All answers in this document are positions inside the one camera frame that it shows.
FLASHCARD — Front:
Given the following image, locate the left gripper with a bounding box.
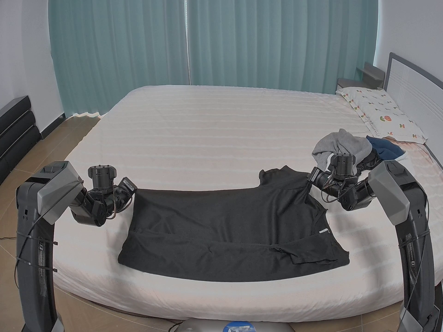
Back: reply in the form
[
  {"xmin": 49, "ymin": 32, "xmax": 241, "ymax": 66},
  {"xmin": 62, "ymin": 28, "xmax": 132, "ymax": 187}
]
[{"xmin": 110, "ymin": 185, "xmax": 135, "ymax": 211}]

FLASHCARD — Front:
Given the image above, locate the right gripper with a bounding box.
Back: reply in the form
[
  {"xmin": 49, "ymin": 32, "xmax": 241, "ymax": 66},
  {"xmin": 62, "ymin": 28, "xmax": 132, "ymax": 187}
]
[{"xmin": 317, "ymin": 172, "xmax": 335, "ymax": 191}]

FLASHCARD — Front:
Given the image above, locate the black T-shirt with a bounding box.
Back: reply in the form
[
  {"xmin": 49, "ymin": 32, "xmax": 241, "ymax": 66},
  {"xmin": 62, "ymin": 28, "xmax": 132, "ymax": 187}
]
[{"xmin": 118, "ymin": 166, "xmax": 350, "ymax": 283}]

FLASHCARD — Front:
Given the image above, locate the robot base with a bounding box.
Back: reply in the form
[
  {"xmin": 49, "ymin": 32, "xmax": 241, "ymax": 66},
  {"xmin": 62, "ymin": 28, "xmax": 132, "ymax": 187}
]
[{"xmin": 173, "ymin": 318, "xmax": 263, "ymax": 332}]

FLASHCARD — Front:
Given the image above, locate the pile of clothes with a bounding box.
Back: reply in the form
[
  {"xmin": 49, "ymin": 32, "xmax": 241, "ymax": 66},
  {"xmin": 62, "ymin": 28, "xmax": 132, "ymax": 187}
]
[{"xmin": 311, "ymin": 128, "xmax": 407, "ymax": 174}]

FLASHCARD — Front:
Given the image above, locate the bed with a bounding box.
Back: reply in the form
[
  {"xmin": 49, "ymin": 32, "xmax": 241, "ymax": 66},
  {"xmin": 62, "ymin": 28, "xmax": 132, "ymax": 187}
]
[{"xmin": 52, "ymin": 52, "xmax": 443, "ymax": 324}]

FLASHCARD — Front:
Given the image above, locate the white printed pillow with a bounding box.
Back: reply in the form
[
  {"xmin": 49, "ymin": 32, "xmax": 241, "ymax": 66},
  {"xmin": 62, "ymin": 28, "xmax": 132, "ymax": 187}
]
[{"xmin": 335, "ymin": 87, "xmax": 428, "ymax": 144}]

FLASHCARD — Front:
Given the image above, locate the grey bedside table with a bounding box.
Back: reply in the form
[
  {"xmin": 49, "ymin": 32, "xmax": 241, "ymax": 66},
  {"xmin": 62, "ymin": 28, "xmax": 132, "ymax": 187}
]
[{"xmin": 336, "ymin": 62, "xmax": 386, "ymax": 90}]

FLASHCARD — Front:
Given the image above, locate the black chest of drawers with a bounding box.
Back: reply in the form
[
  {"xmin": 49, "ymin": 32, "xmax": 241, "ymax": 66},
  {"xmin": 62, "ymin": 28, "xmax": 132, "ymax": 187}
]
[{"xmin": 0, "ymin": 95, "xmax": 40, "ymax": 186}]

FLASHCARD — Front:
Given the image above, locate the blue-green curtain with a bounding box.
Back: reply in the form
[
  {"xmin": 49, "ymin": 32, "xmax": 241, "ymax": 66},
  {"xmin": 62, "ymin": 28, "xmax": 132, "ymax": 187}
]
[
  {"xmin": 186, "ymin": 0, "xmax": 379, "ymax": 94},
  {"xmin": 48, "ymin": 0, "xmax": 190, "ymax": 117}
]

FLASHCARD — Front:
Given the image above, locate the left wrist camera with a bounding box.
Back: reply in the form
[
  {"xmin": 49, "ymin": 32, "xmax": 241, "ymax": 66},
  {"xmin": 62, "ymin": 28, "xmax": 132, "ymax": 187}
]
[{"xmin": 119, "ymin": 177, "xmax": 138, "ymax": 196}]

